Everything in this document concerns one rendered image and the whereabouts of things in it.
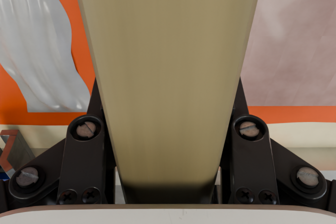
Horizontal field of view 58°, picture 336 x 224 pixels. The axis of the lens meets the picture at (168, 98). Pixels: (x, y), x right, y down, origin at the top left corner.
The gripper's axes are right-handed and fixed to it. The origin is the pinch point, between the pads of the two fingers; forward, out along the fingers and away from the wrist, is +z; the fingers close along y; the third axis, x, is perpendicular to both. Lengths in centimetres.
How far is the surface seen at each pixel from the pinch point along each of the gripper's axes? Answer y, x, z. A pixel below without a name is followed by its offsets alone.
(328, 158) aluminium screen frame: 20.7, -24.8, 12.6
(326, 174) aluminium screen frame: 20.2, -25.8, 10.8
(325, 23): 13.5, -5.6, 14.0
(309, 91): 15.1, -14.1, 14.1
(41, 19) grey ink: -10.5, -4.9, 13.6
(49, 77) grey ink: -11.5, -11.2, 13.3
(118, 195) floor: -43, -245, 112
